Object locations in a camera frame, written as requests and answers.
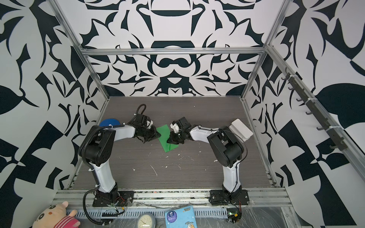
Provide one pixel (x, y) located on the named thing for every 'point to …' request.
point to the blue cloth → (106, 122)
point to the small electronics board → (234, 214)
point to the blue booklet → (181, 217)
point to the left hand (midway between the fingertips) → (162, 132)
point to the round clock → (146, 220)
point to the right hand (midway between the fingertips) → (167, 140)
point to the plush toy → (55, 215)
